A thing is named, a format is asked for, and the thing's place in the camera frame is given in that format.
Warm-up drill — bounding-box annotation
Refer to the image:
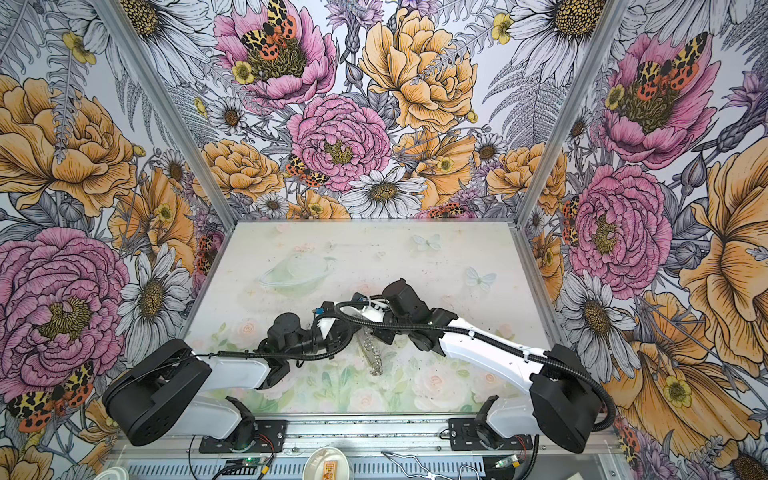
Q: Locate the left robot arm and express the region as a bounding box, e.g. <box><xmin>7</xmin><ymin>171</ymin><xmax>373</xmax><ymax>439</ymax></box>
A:
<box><xmin>102</xmin><ymin>302</ymin><xmax>358</xmax><ymax>452</ymax></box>

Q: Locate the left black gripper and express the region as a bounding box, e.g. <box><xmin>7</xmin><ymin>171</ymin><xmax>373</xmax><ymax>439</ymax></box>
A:
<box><xmin>286</xmin><ymin>320</ymin><xmax>362</xmax><ymax>359</ymax></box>

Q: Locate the white round dish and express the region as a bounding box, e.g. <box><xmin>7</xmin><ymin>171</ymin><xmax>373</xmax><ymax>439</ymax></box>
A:
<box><xmin>302</xmin><ymin>446</ymin><xmax>353</xmax><ymax>480</ymax></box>

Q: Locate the aluminium front rail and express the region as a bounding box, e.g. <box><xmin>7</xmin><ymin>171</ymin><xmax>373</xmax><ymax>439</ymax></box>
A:
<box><xmin>110</xmin><ymin>412</ymin><xmax>622</xmax><ymax>458</ymax></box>

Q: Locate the green circuit board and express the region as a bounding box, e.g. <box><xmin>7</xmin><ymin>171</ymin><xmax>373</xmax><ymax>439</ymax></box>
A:
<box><xmin>226</xmin><ymin>457</ymin><xmax>272</xmax><ymax>476</ymax></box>

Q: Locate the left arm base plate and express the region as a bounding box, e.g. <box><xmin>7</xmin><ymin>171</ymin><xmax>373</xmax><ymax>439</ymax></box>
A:
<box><xmin>198</xmin><ymin>419</ymin><xmax>288</xmax><ymax>454</ymax></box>

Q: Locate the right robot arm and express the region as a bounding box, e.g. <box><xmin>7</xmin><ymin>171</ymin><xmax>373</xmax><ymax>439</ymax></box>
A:
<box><xmin>347</xmin><ymin>279</ymin><xmax>617</xmax><ymax>453</ymax></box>

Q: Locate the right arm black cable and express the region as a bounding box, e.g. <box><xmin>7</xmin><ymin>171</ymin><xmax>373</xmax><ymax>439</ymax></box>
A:
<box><xmin>333</xmin><ymin>299</ymin><xmax>618</xmax><ymax>432</ymax></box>

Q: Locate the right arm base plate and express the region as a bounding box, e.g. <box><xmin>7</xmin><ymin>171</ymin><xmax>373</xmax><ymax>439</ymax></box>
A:
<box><xmin>447</xmin><ymin>417</ymin><xmax>533</xmax><ymax>452</ymax></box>

